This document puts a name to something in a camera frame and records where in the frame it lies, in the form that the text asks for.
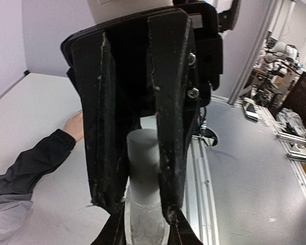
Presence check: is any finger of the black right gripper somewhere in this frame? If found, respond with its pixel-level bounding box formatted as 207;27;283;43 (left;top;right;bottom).
70;32;129;214

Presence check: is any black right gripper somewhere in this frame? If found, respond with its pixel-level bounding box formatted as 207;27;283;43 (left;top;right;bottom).
60;1;223;225

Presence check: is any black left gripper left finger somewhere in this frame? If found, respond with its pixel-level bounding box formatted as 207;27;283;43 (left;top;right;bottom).
91;204;125;245

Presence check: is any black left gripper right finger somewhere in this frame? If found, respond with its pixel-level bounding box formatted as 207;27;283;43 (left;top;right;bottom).
168;209;203;245

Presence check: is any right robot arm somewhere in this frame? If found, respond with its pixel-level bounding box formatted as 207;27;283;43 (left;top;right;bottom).
61;1;223;224

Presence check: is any grey and black jacket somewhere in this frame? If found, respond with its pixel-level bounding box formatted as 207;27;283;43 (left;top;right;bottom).
0;129;76;244

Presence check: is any black monitor screen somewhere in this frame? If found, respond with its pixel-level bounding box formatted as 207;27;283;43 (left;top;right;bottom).
282;72;306;128

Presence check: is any aluminium front rail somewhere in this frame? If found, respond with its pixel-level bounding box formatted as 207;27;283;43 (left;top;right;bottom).
183;94;221;245

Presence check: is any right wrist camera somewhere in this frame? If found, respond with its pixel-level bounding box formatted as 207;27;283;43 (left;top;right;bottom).
213;0;241;33

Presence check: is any aluminium extrusion frame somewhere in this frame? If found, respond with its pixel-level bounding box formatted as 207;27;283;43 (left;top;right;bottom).
229;1;306;198

